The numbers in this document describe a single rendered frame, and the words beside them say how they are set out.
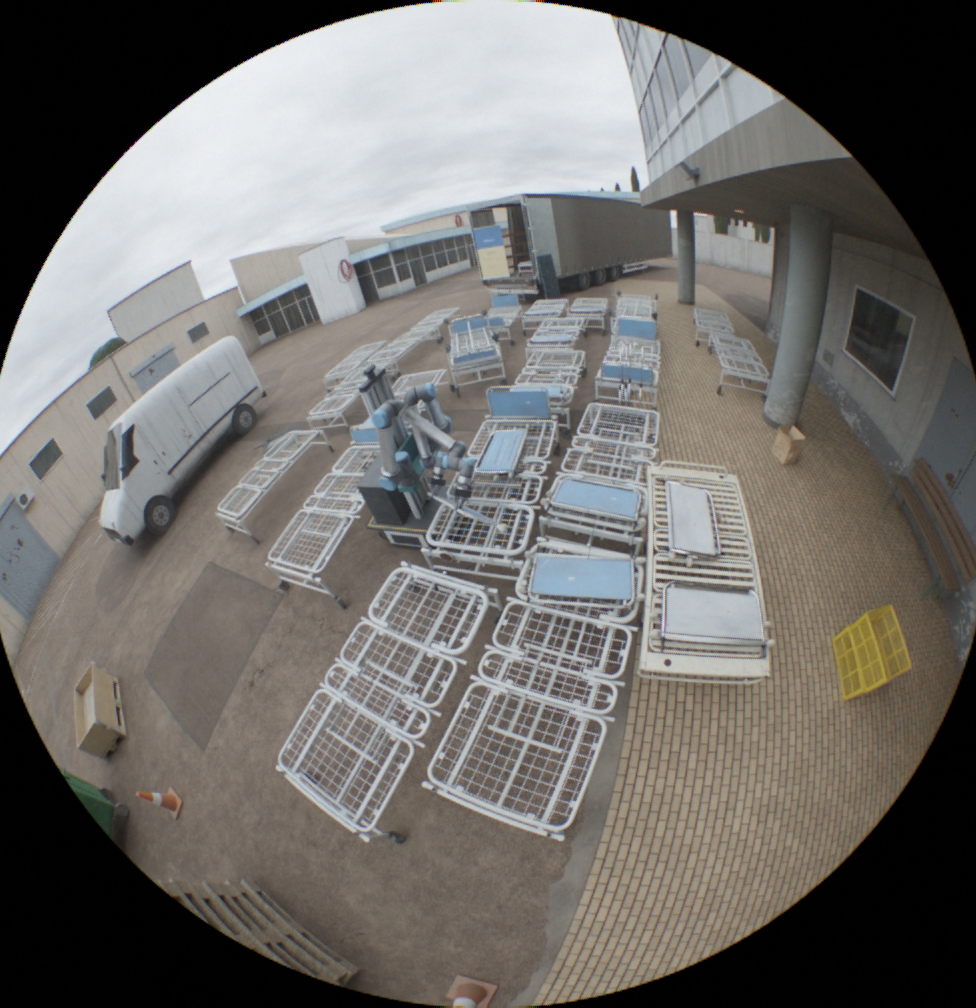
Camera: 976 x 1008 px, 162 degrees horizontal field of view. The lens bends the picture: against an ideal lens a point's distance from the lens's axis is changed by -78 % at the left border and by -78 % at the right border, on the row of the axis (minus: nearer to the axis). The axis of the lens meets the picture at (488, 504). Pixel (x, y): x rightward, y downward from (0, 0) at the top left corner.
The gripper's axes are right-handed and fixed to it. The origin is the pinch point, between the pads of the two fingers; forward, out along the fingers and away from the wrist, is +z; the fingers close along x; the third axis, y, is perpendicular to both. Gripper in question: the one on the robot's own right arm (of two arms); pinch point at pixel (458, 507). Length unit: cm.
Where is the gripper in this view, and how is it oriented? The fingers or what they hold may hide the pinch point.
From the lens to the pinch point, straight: 233.4
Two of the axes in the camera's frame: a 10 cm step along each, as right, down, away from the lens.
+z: -2.4, 9.6, 1.3
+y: -5.3, -2.4, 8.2
